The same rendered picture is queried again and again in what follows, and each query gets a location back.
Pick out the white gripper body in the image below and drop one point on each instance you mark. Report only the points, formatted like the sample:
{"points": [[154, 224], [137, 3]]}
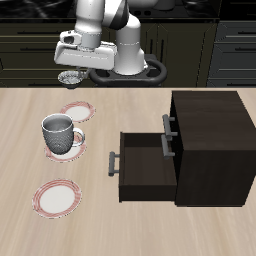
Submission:
{"points": [[85, 57]]}

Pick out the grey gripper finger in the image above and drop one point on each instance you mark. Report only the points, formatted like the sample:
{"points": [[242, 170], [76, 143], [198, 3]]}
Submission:
{"points": [[83, 72]]}

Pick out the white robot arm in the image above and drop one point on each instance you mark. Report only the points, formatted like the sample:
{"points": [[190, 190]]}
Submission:
{"points": [[128, 43]]}

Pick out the small grey patterned bowl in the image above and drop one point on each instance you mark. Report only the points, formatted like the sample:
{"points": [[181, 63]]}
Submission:
{"points": [[69, 79]]}

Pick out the white plate with red rim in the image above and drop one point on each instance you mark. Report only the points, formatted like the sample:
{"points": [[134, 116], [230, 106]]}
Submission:
{"points": [[79, 111], [75, 152], [56, 198]]}

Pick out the dark kitchen cupboards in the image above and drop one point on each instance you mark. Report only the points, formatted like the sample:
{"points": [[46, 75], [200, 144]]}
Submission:
{"points": [[30, 50]]}

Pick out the grey textured mug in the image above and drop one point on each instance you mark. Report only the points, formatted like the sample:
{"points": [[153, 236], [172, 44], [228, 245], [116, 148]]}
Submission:
{"points": [[58, 136]]}

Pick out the dark wooden cabinet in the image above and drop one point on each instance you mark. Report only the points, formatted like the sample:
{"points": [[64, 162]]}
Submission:
{"points": [[213, 146]]}

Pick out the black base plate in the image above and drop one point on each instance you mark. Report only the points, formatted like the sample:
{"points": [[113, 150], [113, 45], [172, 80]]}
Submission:
{"points": [[156, 71]]}

